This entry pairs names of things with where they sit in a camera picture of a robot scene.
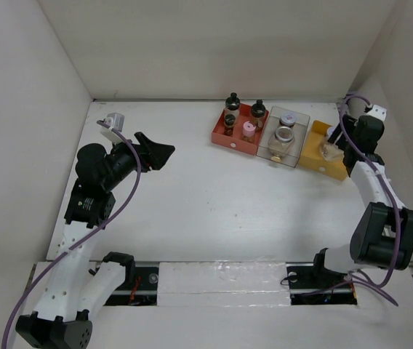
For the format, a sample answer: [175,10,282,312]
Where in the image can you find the red plastic bin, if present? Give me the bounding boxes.
[212,102,269,156]

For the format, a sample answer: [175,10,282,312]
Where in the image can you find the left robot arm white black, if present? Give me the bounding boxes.
[15,132,175,348]

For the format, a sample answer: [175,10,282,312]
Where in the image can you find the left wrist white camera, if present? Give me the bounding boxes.
[100,113,125,144]

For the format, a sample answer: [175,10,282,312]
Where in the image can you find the silver lid spice jar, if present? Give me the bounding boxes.
[279,112,297,128]

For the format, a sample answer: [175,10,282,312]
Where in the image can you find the wrist white camera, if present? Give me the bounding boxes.
[364,104,388,122]
[100,113,125,144]

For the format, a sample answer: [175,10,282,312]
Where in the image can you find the black cap brown spice bottle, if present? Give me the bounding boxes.
[249,100,267,131]

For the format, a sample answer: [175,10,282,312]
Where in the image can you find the black mounting rail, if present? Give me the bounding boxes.
[105,261,358,308]

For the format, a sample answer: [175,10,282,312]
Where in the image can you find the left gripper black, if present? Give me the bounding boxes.
[102,132,173,190]

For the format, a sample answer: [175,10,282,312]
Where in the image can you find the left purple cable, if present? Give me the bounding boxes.
[1,121,143,349]

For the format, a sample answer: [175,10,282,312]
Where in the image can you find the yellow plastic bin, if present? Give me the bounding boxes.
[297,120,348,181]

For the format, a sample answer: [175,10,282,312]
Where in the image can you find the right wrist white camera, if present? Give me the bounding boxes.
[364,104,388,122]

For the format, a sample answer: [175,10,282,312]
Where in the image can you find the pink cap spice bottle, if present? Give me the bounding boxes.
[241,121,257,143]

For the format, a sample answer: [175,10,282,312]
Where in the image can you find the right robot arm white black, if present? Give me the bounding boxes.
[310,115,413,290]

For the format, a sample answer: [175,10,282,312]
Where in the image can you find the small dark spice bottle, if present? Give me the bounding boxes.
[223,114,236,137]

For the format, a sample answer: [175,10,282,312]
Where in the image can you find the glass jar beige contents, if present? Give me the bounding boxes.
[268,126,294,158]

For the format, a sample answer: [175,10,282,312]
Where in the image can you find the black cap white powder bottle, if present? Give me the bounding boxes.
[224,92,241,121]

